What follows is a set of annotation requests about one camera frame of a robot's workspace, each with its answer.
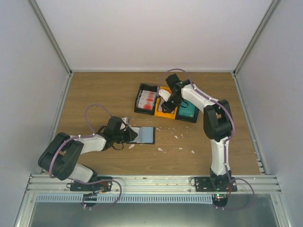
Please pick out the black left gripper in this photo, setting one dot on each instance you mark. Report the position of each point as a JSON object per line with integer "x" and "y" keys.
{"x": 129, "y": 137}

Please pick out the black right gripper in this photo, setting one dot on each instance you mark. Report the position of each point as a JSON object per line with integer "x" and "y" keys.
{"x": 169, "y": 109}

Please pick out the black leather card holder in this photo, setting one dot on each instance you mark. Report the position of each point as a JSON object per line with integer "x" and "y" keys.
{"x": 145, "y": 135}

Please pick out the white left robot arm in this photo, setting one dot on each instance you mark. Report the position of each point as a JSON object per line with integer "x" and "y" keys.
{"x": 60, "y": 158}

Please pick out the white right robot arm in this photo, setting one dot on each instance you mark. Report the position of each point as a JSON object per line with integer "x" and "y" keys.
{"x": 218, "y": 123}

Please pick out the teal card stack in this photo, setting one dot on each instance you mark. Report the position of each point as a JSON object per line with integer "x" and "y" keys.
{"x": 186, "y": 109}

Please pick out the red white card stack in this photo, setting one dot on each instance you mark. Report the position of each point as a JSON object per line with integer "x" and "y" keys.
{"x": 146, "y": 100}

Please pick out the black left storage bin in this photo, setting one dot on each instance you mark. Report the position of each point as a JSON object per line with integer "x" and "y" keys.
{"x": 149, "y": 88}

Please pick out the black storage bin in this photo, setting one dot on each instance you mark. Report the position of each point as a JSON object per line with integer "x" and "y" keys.
{"x": 191, "y": 120}
{"x": 149, "y": 88}

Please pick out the black right storage bin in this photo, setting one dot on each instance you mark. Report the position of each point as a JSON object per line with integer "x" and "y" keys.
{"x": 191, "y": 120}

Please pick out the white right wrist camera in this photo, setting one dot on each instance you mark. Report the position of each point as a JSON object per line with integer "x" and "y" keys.
{"x": 164, "y": 94}

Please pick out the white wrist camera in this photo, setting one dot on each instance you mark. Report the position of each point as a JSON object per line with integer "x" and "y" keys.
{"x": 164, "y": 94}
{"x": 125, "y": 123}

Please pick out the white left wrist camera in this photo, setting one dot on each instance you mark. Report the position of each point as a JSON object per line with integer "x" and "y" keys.
{"x": 125, "y": 123}

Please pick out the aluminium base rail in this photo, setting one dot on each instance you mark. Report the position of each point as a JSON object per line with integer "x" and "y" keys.
{"x": 157, "y": 184}

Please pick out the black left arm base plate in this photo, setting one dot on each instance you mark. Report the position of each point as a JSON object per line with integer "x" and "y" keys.
{"x": 104, "y": 186}

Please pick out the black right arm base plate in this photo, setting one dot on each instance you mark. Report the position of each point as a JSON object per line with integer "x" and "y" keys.
{"x": 203, "y": 184}

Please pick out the grey slotted cable duct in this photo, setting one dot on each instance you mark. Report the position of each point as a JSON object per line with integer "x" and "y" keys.
{"x": 127, "y": 198}

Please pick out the aluminium corner post right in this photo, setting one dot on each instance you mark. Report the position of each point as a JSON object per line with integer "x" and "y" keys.
{"x": 259, "y": 30}

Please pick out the aluminium corner post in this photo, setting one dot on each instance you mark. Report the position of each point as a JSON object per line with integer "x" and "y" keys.
{"x": 259, "y": 30}
{"x": 38, "y": 13}

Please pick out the aluminium corner post left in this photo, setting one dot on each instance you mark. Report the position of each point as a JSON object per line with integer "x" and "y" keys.
{"x": 38, "y": 13}

